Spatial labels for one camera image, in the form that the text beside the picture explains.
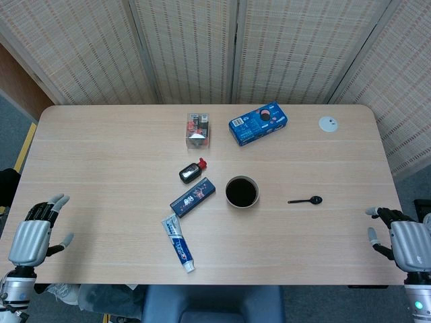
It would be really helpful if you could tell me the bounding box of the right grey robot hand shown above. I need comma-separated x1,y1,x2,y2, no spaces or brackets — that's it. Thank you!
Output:
365,206,431,273

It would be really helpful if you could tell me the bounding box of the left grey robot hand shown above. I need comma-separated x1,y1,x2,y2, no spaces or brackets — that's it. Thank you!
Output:
7,193,75,267

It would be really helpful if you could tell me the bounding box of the small black spoon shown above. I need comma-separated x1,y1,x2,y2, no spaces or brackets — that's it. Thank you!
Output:
288,195,323,205

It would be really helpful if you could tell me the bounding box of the white bowl with dark liquid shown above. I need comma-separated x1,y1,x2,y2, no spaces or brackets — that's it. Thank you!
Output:
224,174,261,210

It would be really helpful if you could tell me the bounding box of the black bulky object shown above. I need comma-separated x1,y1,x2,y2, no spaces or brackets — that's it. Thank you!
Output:
0,168,22,208

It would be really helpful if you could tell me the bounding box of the white sneaker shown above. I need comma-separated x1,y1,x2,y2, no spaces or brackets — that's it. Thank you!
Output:
46,283,80,306

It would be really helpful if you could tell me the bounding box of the grey denim trouser leg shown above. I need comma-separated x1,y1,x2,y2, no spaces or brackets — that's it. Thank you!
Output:
77,284,144,322

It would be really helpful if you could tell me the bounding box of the Crest toothpaste tube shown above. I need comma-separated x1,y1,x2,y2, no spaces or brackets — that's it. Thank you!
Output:
160,213,197,273

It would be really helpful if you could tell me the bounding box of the brown wooden door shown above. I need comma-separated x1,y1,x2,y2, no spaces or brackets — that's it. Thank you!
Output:
0,43,55,120

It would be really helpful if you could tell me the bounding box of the woven folding screen panel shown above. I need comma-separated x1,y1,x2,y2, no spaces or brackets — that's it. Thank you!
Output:
129,0,240,105
328,0,431,179
232,0,393,105
0,0,161,106

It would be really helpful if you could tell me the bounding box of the dark blue slim carton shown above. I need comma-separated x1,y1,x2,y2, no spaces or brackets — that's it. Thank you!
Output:
169,177,217,219

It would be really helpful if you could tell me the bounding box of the black bottle with red cap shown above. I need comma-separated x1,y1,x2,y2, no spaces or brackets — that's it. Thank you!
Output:
178,157,209,184

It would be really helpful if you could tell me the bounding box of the blue padded seat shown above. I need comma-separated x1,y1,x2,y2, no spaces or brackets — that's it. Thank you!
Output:
141,285,286,323

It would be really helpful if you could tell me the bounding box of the blue Oreo cookie box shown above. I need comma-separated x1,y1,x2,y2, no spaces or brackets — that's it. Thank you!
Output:
228,100,289,147

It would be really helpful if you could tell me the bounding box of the clear plastic box with items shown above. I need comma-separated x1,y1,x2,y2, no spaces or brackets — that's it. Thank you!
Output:
185,112,212,149

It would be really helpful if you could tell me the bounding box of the grey round cable grommet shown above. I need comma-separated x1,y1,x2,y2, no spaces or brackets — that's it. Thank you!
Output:
318,115,339,133

